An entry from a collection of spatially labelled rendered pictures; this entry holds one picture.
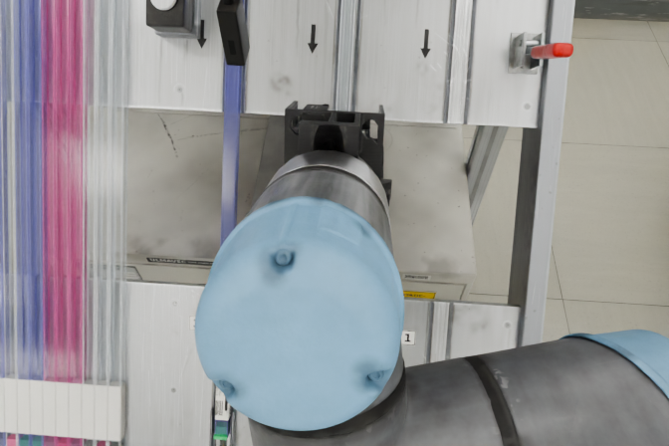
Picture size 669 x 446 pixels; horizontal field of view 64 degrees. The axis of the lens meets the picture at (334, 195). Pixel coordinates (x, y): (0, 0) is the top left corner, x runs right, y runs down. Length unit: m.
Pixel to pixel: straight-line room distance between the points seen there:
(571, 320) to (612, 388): 1.32
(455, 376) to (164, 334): 0.39
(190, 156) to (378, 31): 0.55
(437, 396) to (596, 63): 2.18
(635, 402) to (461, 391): 0.08
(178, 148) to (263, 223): 0.83
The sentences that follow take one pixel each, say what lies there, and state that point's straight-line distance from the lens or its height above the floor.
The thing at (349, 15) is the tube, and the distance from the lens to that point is 0.54.
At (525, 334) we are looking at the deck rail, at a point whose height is 0.84.
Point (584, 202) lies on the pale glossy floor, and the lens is 1.86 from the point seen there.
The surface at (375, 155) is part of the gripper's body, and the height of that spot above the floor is 1.06.
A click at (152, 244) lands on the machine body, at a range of 0.91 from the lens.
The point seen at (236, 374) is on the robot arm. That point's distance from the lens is 0.20.
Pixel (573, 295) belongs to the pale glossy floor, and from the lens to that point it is 1.65.
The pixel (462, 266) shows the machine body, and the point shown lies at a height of 0.62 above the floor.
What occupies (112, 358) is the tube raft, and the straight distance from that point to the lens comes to 0.63.
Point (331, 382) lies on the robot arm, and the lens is 0.19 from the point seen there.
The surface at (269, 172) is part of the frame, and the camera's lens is 0.90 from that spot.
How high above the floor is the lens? 1.35
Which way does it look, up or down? 53 degrees down
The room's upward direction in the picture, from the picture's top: straight up
